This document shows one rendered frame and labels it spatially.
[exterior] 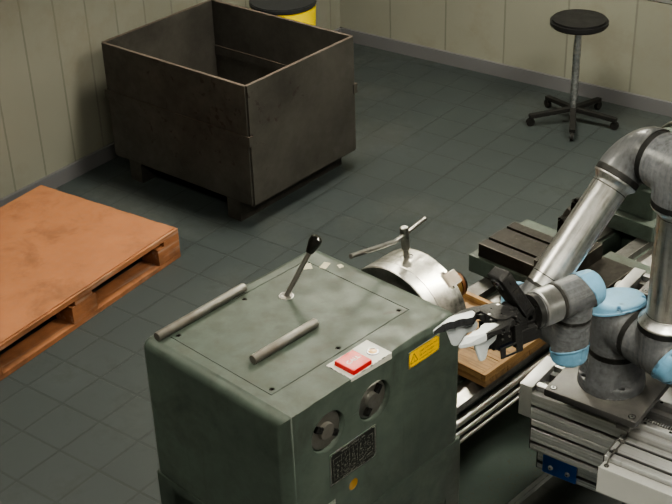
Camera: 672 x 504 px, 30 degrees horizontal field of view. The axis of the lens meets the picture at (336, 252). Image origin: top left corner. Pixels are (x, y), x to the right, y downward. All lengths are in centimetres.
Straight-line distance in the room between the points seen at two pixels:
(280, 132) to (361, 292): 290
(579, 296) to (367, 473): 77
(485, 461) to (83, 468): 158
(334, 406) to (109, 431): 210
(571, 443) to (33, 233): 334
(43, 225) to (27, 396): 110
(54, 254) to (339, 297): 273
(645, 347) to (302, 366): 74
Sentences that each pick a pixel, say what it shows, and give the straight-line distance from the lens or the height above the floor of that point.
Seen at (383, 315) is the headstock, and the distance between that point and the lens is 295.
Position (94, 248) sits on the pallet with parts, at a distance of 558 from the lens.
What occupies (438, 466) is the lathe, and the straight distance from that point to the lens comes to 319.
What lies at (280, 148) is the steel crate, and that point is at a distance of 590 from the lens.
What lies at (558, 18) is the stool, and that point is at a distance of 675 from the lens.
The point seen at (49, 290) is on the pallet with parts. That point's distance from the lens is 532.
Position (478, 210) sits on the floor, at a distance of 604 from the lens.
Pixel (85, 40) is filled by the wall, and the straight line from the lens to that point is 645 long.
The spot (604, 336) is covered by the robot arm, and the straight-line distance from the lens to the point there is 279.
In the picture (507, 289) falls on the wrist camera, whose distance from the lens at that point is 233.
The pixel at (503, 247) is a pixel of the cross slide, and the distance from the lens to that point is 380.
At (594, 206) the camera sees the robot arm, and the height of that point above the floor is 166.
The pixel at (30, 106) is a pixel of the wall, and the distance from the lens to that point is 628.
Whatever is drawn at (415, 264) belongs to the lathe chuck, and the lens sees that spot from 318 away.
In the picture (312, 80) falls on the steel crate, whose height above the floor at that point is 59.
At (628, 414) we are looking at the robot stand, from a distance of 284.
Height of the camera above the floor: 287
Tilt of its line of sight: 30 degrees down
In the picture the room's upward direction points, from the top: 2 degrees counter-clockwise
